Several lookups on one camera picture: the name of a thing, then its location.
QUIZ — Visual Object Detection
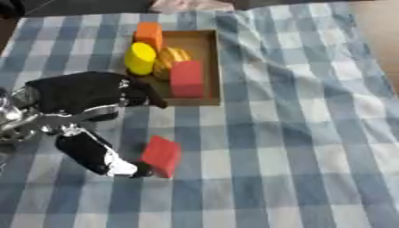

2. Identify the yellow cylinder block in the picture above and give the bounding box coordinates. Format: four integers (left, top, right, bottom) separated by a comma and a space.
123, 42, 158, 77

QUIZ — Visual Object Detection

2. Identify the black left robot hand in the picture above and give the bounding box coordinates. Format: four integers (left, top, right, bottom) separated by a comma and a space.
23, 70, 170, 179

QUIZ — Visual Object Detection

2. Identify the orange rectangular block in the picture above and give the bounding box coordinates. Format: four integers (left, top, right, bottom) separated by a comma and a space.
132, 20, 166, 52

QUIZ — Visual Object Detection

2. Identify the golden striped toy bread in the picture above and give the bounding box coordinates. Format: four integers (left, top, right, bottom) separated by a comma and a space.
151, 45, 193, 81

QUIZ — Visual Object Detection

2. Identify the large red rectangular block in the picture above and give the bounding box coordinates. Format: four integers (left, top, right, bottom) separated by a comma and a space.
168, 60, 206, 99

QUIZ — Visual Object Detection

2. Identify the crumpled clear plastic bag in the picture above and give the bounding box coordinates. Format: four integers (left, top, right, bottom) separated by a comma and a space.
150, 0, 237, 15

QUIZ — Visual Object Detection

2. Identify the tan cardboard box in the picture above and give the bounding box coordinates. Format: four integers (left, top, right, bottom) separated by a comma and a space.
125, 29, 224, 107

